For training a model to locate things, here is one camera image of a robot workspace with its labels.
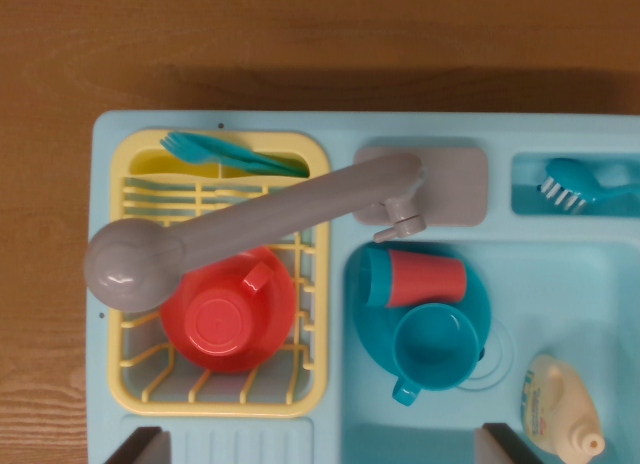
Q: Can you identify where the teal plastic plate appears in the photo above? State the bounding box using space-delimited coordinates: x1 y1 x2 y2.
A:
352 241 493 381

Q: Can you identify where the yellow plastic dish rack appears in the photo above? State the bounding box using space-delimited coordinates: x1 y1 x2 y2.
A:
106 128 333 419

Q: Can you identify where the teal plastic toy fork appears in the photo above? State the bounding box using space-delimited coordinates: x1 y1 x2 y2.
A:
159 131 261 171

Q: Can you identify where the teal dish brush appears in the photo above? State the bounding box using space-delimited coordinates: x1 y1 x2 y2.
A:
537 157 640 215

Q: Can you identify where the teal plastic toy knife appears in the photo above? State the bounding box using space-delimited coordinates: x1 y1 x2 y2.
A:
212 151 310 178

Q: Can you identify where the red plastic mug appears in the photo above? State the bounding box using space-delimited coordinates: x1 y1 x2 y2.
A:
182 261 274 358

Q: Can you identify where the light blue toy sink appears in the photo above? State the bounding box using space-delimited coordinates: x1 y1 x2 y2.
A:
85 108 640 464

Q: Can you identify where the teal plastic tumbler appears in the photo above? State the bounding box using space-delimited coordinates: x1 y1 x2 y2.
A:
360 246 392 308

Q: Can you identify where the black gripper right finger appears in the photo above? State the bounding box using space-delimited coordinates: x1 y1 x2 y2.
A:
474 422 547 464

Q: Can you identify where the cream toy detergent bottle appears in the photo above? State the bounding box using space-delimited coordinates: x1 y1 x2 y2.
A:
518 352 607 464

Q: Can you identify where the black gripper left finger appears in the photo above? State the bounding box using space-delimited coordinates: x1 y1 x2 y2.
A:
102 426 172 464

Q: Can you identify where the red plastic plate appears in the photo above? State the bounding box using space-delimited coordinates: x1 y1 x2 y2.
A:
159 244 296 374

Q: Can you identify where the grey toy faucet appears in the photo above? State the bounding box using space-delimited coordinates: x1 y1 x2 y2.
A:
82 152 427 314

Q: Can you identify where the teal plastic mug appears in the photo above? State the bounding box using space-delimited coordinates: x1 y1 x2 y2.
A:
390 302 481 407

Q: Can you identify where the red plastic tumbler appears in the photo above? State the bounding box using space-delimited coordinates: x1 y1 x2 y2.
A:
384 248 468 309

